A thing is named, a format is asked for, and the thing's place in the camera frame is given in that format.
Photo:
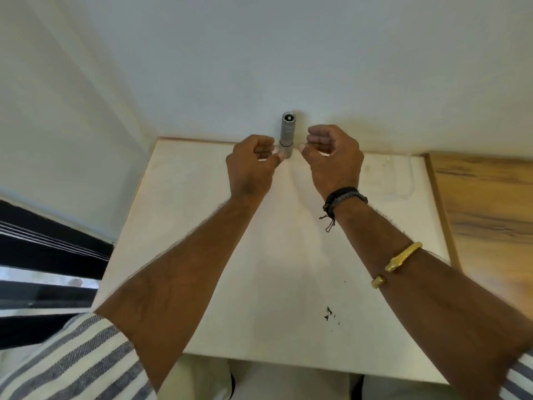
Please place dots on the person's left forearm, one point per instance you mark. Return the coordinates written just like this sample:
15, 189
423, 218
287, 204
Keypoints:
183, 279

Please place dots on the gold open bangle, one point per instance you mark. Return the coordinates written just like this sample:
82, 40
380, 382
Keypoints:
403, 256

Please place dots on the person's right forearm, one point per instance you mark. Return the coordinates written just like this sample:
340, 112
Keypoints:
429, 304

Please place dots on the black sliding window frame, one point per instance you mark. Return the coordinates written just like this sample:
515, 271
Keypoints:
45, 254

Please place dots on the small black crumbs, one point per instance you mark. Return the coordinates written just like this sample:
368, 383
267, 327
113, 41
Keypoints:
329, 311

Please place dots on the brown wooden table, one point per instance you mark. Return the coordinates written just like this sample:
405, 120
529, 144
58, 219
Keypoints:
491, 212

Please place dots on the person's right thumb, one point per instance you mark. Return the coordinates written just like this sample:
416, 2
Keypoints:
309, 153

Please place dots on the white grey striped shirt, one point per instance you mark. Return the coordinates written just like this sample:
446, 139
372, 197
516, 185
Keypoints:
75, 362

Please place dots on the grey metal flashlight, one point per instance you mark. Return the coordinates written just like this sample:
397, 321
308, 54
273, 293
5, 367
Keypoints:
287, 135

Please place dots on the person's right hand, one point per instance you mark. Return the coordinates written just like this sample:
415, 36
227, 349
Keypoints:
337, 166

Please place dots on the person's left hand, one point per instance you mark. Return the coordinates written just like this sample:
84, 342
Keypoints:
250, 170

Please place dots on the person's left thumb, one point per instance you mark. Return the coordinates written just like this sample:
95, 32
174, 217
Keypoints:
275, 159

